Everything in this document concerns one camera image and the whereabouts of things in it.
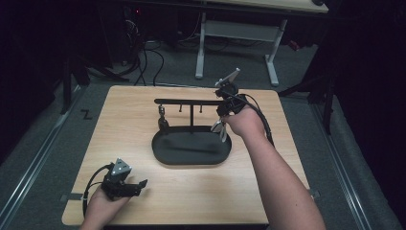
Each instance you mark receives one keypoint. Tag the black key rack with tray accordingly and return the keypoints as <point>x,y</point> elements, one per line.
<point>191,150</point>

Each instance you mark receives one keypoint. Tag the small red object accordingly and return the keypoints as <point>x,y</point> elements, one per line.
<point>294,45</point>

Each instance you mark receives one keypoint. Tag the metal floor rail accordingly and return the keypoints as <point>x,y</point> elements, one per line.
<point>338,166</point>
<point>38,159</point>

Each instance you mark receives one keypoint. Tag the person's right hand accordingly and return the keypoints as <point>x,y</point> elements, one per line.
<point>245,123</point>

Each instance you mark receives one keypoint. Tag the white metal frame desk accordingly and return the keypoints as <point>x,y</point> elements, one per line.
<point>239,30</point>

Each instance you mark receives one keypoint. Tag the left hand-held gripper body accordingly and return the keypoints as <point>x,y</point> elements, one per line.
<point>119,188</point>

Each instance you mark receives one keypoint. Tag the black car key fob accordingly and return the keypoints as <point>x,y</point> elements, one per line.
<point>163,123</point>

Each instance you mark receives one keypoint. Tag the person's left hand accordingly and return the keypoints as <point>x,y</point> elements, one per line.
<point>102,207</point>

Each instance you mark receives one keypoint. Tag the silver car key fob bunch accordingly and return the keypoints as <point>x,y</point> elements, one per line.
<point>223,134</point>

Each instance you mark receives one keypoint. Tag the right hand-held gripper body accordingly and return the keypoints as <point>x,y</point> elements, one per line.
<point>228,96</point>

